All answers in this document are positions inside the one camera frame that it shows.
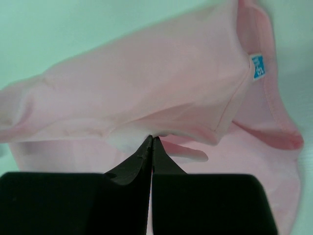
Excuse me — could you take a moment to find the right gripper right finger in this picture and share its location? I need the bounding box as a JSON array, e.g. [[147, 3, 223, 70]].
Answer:
[[152, 137, 187, 235]]

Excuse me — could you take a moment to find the pink polo shirt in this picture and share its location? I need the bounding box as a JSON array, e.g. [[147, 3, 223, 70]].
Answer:
[[0, 0, 304, 235]]

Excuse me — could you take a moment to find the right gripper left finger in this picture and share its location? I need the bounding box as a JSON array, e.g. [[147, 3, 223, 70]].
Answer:
[[104, 136, 152, 235]]

